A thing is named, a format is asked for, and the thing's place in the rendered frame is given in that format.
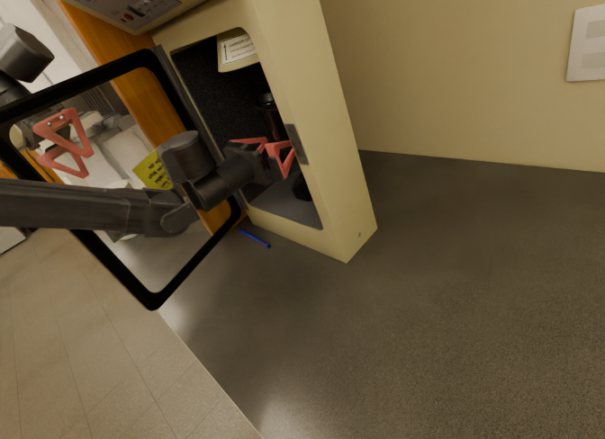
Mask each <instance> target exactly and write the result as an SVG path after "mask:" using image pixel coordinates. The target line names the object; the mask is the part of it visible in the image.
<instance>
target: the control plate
mask: <svg viewBox="0 0 605 439"><path fill-rule="evenodd" d="M75 1H76V2H78V3H80V4H82V5H84V6H86V7H88V8H90V9H92V10H94V11H96V12H98V13H100V14H102V15H104V16H106V17H108V18H110V19H112V20H114V21H116V22H118V23H121V24H123V25H125V26H127V27H129V28H131V29H133V30H134V31H136V30H138V29H140V28H141V27H143V26H145V25H146V24H148V23H150V22H152V21H154V20H155V19H157V18H158V17H159V16H161V15H163V14H164V13H167V12H168V11H170V10H172V9H173V8H175V7H177V6H178V5H180V4H182V3H181V2H180V1H178V0H153V2H152V1H150V0H147V1H148V2H149V4H147V6H146V5H144V3H143V2H142V0H75ZM136 4H140V5H142V6H143V8H141V10H139V9H138V6H137V5H136ZM127 5H129V6H131V7H132V8H134V9H136V10H138V11H140V12H142V13H144V14H146V15H145V16H143V17H140V16H138V15H137V14H135V13H132V12H130V11H128V10H127V9H125V7H126V6H127ZM124 13H127V14H129V15H131V16H132V17H133V18H134V20H133V21H131V20H128V19H126V18H125V17H124V16H123V14H124ZM120 18H122V19H124V20H125V21H127V22H122V21H121V20H120Z"/></svg>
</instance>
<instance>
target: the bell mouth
mask: <svg viewBox="0 0 605 439"><path fill-rule="evenodd" d="M216 36H217V53H218V70H219V72H222V73H223V72H229V71H233V70H236V69H240V68H243V67H247V66H250V65H253V64H256V63H258V62H260V61H259V58H258V56H257V53H256V50H255V47H254V45H253V42H252V40H251V38H250V36H249V35H248V33H247V32H246V31H245V30H244V29H243V28H241V27H236V28H233V29H230V30H228V31H224V32H221V33H219V34H216Z"/></svg>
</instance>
